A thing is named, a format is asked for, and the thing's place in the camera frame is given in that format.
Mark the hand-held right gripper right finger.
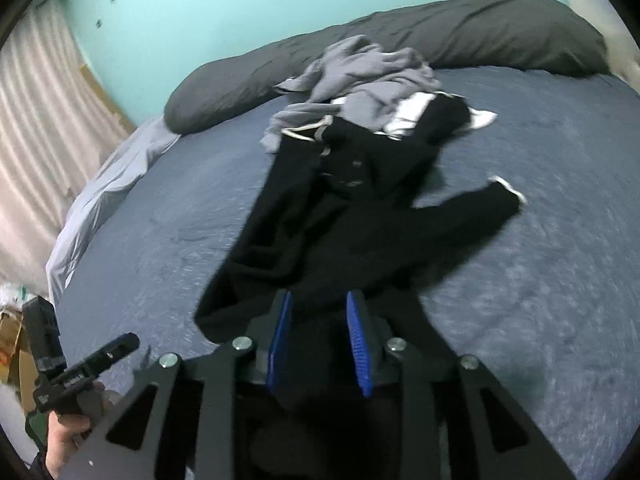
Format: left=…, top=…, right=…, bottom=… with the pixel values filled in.
left=345, top=290, right=576, bottom=480

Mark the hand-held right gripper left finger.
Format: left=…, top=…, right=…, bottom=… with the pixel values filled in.
left=62, top=290, right=293, bottom=480

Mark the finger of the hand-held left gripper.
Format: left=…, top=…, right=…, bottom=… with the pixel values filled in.
left=95, top=332, right=141, bottom=368

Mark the black hoodie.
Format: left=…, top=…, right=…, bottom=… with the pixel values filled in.
left=194, top=91, right=527, bottom=480

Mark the person's left hand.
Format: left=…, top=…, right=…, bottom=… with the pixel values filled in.
left=45, top=382, right=121, bottom=478

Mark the cardboard box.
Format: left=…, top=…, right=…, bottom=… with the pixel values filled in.
left=0, top=305, right=38, bottom=401

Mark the light grey sheet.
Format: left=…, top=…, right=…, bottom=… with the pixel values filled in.
left=46, top=116, right=182, bottom=306

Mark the beige curtain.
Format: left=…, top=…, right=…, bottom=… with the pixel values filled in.
left=0, top=2, right=138, bottom=296

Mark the blue bedspread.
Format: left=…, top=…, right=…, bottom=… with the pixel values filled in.
left=50, top=67, right=640, bottom=480

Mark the white garment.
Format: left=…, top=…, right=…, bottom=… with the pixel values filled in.
left=330, top=91, right=498, bottom=140

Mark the grey garment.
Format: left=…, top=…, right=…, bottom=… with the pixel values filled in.
left=260, top=35, right=443, bottom=156

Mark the dark grey pillow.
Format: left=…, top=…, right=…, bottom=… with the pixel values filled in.
left=164, top=0, right=611, bottom=135

